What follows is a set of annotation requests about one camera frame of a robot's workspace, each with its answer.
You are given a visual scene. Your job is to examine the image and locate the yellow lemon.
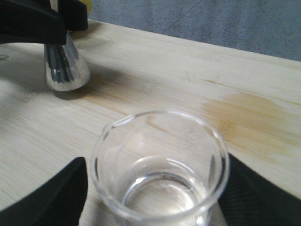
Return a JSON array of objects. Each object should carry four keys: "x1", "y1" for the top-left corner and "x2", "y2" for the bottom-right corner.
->
[{"x1": 81, "y1": 0, "x2": 92, "y2": 15}]

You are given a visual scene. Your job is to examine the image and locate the clear glass beaker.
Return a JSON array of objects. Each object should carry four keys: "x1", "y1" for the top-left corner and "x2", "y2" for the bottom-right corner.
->
[{"x1": 91, "y1": 109, "x2": 230, "y2": 226}]

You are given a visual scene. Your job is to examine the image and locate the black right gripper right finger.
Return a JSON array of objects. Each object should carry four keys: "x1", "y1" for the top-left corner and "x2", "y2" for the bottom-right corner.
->
[{"x1": 219, "y1": 154, "x2": 301, "y2": 226}]

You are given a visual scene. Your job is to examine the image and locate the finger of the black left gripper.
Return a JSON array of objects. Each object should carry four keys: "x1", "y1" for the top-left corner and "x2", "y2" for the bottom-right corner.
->
[
  {"x1": 0, "y1": 0, "x2": 67, "y2": 45},
  {"x1": 57, "y1": 0, "x2": 88, "y2": 31}
]

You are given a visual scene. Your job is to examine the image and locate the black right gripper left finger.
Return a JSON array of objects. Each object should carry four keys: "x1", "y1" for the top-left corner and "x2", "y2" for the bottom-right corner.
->
[{"x1": 0, "y1": 157, "x2": 87, "y2": 226}]

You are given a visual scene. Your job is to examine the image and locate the steel double jigger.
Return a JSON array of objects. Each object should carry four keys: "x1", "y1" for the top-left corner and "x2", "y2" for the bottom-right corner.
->
[{"x1": 43, "y1": 0, "x2": 91, "y2": 92}]

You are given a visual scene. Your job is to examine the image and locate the light wooden cutting board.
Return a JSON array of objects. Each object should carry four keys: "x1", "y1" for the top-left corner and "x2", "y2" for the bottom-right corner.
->
[{"x1": 0, "y1": 19, "x2": 301, "y2": 226}]

